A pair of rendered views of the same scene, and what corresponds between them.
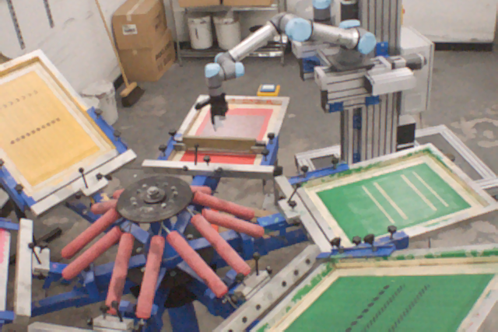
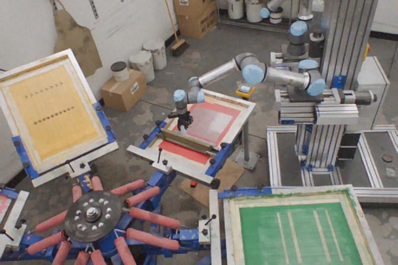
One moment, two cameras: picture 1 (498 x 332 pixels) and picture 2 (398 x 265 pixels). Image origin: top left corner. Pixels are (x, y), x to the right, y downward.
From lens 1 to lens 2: 1.20 m
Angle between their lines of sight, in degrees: 19
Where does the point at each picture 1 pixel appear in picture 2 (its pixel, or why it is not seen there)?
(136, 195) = (83, 208)
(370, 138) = (318, 139)
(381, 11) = (344, 51)
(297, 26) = (251, 72)
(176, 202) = (104, 226)
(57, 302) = (34, 256)
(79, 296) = not seen: hidden behind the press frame
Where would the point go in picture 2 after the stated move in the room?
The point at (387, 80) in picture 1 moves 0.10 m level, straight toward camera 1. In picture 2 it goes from (332, 115) to (328, 124)
